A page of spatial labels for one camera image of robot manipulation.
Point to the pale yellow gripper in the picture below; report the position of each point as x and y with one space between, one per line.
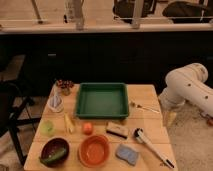
169 115

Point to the wooden board eraser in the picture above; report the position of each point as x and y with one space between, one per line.
117 129

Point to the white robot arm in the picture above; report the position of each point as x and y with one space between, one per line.
186 84

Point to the green plastic tray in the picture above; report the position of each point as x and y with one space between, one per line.
102 101

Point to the metal fork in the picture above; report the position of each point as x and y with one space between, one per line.
133 104

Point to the blue sponge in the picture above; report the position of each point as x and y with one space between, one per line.
127 154

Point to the orange bowl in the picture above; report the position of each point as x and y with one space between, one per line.
94 151

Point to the orange tomato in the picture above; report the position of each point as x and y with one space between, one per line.
87 128

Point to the pot of dark flowers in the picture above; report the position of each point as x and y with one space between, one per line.
64 86

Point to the white utensil in bowl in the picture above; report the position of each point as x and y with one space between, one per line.
56 96

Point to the small white bowl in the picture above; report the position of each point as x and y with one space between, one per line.
58 109

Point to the dark brown bowl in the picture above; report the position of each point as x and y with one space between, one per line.
51 147

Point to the green cup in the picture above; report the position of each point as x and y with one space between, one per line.
47 128

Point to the green cucumber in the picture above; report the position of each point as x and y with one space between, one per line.
54 157

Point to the black chair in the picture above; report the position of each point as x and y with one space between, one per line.
9 114

